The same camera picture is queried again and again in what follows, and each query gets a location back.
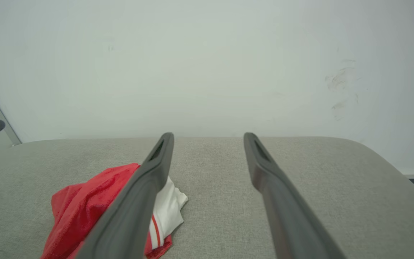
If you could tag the red white basketball jersey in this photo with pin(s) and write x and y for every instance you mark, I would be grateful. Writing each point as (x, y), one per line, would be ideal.
(81, 208)

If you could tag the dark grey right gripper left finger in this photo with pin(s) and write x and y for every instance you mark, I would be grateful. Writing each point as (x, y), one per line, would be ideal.
(135, 208)

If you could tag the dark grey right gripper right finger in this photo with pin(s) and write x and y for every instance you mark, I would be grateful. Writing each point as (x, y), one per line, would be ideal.
(286, 212)

